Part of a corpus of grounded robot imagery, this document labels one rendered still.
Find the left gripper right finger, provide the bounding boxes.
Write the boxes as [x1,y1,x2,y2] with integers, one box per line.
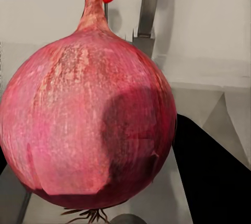
[173,114,251,224]

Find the vidalia onion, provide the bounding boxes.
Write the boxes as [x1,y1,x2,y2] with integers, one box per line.
[0,0,177,224]

